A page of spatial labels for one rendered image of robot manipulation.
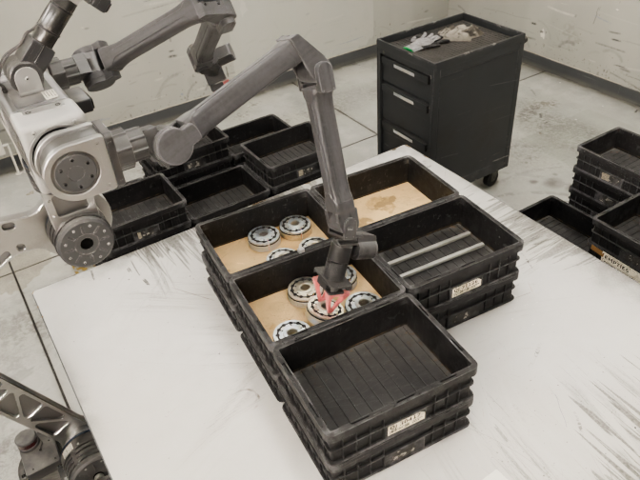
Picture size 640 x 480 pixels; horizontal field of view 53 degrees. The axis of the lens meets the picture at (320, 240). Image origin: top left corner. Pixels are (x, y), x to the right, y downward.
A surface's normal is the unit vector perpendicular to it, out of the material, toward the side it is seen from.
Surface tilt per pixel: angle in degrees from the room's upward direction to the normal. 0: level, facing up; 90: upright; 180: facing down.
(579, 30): 90
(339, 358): 0
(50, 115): 0
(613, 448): 0
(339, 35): 90
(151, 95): 90
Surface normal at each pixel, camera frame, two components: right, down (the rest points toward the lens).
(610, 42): -0.84, 0.37
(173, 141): 0.50, 0.22
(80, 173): 0.54, 0.48
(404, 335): -0.06, -0.80
